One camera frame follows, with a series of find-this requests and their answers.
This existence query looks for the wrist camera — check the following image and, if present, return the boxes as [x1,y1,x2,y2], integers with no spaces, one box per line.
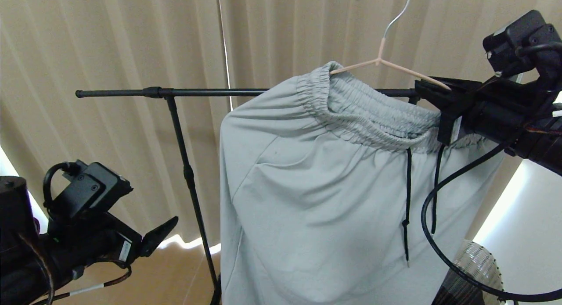
[482,10,562,79]
[43,161,133,223]

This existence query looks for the pale grey shorts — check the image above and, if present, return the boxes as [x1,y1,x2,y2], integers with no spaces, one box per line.
[219,61,505,305]

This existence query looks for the beige curtain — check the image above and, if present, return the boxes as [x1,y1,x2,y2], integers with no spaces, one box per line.
[0,0,562,255]

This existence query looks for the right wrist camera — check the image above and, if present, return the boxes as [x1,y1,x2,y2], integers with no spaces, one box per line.
[482,10,562,79]

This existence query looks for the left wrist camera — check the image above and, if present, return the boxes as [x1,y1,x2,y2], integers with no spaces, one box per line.
[43,161,133,223]

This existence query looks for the black cable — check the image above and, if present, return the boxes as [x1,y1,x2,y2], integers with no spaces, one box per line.
[421,138,562,303]

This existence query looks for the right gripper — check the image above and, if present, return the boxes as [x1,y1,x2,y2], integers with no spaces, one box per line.
[438,99,528,146]

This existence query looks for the black clothes rack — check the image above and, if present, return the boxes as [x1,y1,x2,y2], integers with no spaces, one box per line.
[75,86,423,305]

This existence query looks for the pink clothes hanger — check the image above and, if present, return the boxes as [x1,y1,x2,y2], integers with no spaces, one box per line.
[329,0,453,91]

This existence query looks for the white laundry basket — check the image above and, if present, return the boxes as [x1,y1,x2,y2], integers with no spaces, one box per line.
[432,239,506,305]

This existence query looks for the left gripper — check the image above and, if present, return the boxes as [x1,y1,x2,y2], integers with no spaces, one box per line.
[47,215,179,276]

